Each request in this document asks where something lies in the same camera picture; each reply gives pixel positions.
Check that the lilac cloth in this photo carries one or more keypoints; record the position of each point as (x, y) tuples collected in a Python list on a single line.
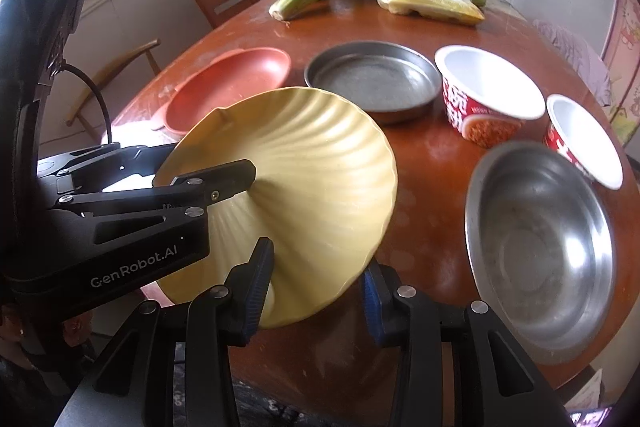
[(575, 52)]

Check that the large stainless steel bowl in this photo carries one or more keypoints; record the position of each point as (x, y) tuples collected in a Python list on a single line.
[(540, 247)]

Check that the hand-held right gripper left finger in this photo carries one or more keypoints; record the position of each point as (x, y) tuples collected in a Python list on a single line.
[(257, 288)]

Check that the wooden armchair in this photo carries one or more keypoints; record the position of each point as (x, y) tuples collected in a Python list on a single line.
[(145, 52)]

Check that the round metal pan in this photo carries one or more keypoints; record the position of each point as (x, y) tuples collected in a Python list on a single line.
[(370, 82)]

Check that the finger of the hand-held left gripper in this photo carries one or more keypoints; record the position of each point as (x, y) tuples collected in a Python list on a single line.
[(220, 179), (100, 163)]

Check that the pink cartoon print cabinet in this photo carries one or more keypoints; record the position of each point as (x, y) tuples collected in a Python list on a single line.
[(622, 57)]

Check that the red white paper bowl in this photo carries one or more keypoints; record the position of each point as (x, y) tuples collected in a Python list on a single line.
[(490, 82), (585, 132)]

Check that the yellow ribbed plate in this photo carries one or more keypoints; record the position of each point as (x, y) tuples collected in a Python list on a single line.
[(310, 157)]

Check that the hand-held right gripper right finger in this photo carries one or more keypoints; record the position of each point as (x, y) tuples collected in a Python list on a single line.
[(372, 302)]

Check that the clear bag of yellow food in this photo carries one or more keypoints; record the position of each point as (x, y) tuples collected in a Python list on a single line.
[(430, 4)]

